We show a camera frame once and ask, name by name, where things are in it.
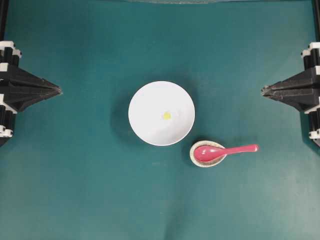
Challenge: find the small crackle-glaze spoon rest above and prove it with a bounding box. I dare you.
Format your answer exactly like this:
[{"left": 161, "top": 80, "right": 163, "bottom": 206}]
[{"left": 189, "top": 140, "right": 226, "bottom": 168}]

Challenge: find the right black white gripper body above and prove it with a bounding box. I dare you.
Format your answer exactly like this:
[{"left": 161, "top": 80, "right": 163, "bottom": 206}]
[{"left": 301, "top": 41, "right": 320, "bottom": 139}]

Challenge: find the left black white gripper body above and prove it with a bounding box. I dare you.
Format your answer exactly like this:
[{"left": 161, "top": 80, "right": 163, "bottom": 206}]
[{"left": 0, "top": 40, "right": 22, "bottom": 138}]

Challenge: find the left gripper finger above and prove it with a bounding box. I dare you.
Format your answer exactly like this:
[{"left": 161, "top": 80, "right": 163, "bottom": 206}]
[
  {"left": 9, "top": 65, "right": 62, "bottom": 93},
  {"left": 9, "top": 92, "right": 62, "bottom": 111}
]

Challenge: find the white round bowl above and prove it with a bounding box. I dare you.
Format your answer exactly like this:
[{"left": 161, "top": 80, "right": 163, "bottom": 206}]
[{"left": 128, "top": 81, "right": 196, "bottom": 147}]

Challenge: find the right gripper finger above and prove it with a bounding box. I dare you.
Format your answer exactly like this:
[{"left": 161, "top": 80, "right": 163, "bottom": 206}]
[
  {"left": 261, "top": 93, "right": 317, "bottom": 112},
  {"left": 261, "top": 66, "right": 316, "bottom": 95}
]

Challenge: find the pink plastic spoon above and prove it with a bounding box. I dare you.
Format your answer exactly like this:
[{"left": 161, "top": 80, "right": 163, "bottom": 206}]
[{"left": 193, "top": 144, "right": 259, "bottom": 162}]

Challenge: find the yellow hexagonal prism block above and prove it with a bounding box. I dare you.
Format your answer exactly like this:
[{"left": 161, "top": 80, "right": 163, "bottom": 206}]
[{"left": 163, "top": 112, "right": 171, "bottom": 120}]

